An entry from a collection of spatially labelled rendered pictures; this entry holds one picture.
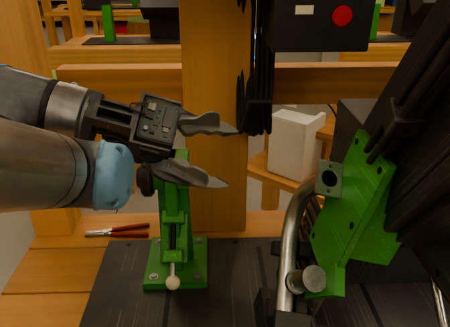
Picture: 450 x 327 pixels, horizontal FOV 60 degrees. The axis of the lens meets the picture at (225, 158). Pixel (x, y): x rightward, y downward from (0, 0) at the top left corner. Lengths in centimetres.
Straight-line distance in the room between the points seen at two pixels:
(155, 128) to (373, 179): 29
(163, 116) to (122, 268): 47
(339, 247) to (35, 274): 66
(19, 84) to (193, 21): 38
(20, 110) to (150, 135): 16
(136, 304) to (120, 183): 43
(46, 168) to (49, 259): 68
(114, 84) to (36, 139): 61
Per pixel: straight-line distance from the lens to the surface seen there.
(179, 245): 80
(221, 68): 81
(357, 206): 56
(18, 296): 95
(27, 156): 32
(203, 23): 79
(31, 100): 53
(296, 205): 69
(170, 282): 77
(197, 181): 55
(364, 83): 98
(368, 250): 60
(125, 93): 94
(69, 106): 52
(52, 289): 93
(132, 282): 87
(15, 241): 266
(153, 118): 50
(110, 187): 41
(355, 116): 75
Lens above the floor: 150
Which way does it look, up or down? 27 degrees down
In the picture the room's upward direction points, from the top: straight up
